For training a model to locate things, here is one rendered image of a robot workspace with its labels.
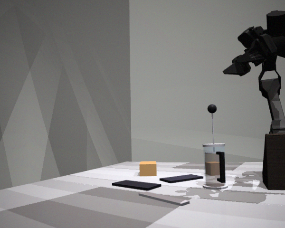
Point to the glass french press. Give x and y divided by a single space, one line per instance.
214 161

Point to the tan cardboard box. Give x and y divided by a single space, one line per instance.
148 168

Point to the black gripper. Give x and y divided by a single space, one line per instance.
262 50

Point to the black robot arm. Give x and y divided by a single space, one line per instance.
270 88

